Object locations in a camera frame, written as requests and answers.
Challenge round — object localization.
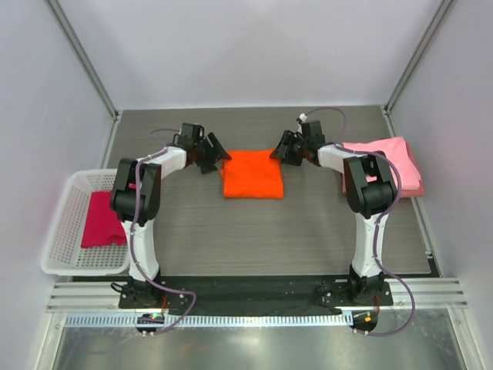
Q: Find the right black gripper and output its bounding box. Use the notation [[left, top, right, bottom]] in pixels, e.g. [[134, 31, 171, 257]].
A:
[[270, 130, 309, 167]]

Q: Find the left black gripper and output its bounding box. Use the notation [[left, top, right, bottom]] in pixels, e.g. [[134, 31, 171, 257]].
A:
[[193, 133, 230, 174]]

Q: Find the orange t shirt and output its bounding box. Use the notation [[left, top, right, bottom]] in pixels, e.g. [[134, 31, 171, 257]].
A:
[[220, 149, 284, 200]]

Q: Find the light pink shirt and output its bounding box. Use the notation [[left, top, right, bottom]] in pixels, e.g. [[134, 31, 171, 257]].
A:
[[340, 135, 421, 193]]

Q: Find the salmon pink shirt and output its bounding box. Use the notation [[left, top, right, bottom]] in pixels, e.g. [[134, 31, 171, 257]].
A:
[[340, 140, 427, 200]]

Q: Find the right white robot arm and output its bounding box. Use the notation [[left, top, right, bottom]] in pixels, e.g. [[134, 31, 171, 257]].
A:
[[270, 115, 401, 305]]

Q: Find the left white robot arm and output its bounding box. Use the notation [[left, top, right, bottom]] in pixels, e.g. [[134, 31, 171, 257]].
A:
[[110, 123, 231, 308]]

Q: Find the magenta t shirt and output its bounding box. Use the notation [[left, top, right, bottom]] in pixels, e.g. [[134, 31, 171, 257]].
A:
[[81, 191, 126, 249]]

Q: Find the white plastic basket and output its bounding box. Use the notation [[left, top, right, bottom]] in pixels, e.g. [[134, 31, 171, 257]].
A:
[[41, 169, 129, 277]]

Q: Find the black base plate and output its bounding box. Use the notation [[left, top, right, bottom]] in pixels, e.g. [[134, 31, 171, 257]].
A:
[[110, 275, 394, 317]]

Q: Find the slotted cable duct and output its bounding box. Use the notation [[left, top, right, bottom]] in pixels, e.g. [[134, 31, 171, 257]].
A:
[[64, 311, 353, 329]]

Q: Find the left aluminium frame post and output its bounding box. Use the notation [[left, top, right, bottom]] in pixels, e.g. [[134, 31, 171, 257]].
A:
[[48, 0, 121, 121]]

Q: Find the aluminium frame post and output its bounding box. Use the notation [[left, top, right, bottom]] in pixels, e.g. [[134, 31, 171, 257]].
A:
[[382, 0, 456, 116], [48, 0, 121, 121]]

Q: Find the right aluminium frame post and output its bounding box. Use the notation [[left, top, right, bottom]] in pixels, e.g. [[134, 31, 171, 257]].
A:
[[382, 0, 456, 116]]

